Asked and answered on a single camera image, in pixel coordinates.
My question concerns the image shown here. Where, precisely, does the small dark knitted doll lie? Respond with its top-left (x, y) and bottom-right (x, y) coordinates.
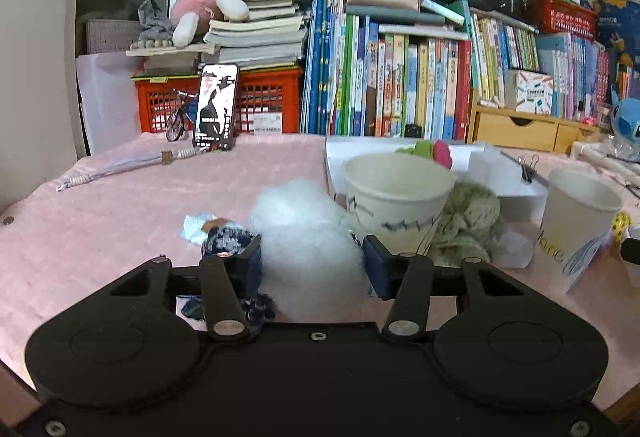
top-left (181, 223), bottom-right (277, 324)

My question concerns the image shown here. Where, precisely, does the crumpled white tissue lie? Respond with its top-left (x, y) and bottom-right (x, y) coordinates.
top-left (180, 212), bottom-right (222, 246)

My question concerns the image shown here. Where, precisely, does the blue plush toy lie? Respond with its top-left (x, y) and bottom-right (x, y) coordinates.
top-left (606, 97), bottom-right (640, 144)

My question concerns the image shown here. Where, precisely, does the stack of paperback books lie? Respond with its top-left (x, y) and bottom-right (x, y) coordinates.
top-left (203, 0), bottom-right (309, 71)

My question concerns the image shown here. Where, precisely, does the pile of flat books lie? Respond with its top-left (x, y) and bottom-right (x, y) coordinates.
top-left (344, 0), bottom-right (472, 38)

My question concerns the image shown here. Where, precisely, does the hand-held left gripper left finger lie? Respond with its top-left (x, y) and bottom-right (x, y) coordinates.
top-left (107, 234), bottom-right (264, 342)

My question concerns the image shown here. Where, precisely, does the row of tall children's books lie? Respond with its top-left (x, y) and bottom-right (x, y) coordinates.
top-left (299, 0), bottom-right (474, 141)

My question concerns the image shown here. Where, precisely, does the white patterned box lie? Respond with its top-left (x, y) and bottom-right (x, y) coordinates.
top-left (504, 69), bottom-right (554, 116)

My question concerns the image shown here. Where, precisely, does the blue printed bag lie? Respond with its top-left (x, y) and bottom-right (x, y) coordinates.
top-left (592, 0), bottom-right (640, 69)

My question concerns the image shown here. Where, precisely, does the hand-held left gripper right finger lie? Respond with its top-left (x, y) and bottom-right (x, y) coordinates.
top-left (362, 235), bottom-right (526, 342)

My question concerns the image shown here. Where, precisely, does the green and pink felt flower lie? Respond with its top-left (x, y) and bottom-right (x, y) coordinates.
top-left (394, 139), bottom-right (454, 169)

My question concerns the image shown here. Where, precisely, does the row of small children's books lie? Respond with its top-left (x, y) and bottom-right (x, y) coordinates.
top-left (470, 12), bottom-right (614, 121)

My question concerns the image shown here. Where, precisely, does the folded pale umbrella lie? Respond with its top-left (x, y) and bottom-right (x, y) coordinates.
top-left (55, 146), bottom-right (212, 192)

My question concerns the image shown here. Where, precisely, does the paper cup with grey tape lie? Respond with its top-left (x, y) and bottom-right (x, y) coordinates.
top-left (342, 152), bottom-right (456, 259)

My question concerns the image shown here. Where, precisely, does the miniature bicycle model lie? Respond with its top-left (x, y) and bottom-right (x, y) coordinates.
top-left (164, 88), bottom-right (199, 143)

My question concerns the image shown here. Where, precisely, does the grey plush toy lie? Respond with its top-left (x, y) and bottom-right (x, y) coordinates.
top-left (136, 0), bottom-right (177, 51)

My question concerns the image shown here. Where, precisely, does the wooden drawer organizer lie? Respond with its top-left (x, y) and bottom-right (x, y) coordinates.
top-left (466, 104), bottom-right (602, 156)

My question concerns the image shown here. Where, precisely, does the paper cup with blue drawing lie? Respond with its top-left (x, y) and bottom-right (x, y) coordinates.
top-left (537, 168), bottom-right (624, 296)

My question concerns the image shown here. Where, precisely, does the white shallow box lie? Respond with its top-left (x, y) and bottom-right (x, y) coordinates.
top-left (324, 136), bottom-right (549, 224)

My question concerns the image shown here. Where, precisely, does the white tissue sheet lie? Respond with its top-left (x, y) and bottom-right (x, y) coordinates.
top-left (491, 220), bottom-right (539, 269)

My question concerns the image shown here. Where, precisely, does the green knitted cloth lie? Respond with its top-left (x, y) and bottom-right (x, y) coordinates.
top-left (429, 181), bottom-right (506, 268)

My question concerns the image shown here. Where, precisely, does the red basket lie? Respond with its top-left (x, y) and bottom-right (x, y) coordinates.
top-left (522, 0), bottom-right (599, 36)

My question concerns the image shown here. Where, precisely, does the white fluffy stuffing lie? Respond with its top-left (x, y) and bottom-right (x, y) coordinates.
top-left (249, 177), bottom-right (372, 324)

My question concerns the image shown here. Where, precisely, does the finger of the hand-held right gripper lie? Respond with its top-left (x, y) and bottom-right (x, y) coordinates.
top-left (619, 238), bottom-right (640, 289)

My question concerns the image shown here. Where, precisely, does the red plastic crate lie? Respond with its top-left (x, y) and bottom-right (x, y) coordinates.
top-left (132, 67), bottom-right (304, 136)

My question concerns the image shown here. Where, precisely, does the black binder clip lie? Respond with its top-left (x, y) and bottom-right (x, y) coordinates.
top-left (500, 151), bottom-right (542, 186)

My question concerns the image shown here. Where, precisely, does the smartphone on stand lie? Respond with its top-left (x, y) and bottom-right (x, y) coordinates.
top-left (192, 63), bottom-right (240, 152)

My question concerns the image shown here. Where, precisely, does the pink plush toy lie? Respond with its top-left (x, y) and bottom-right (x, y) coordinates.
top-left (169, 0), bottom-right (251, 49)

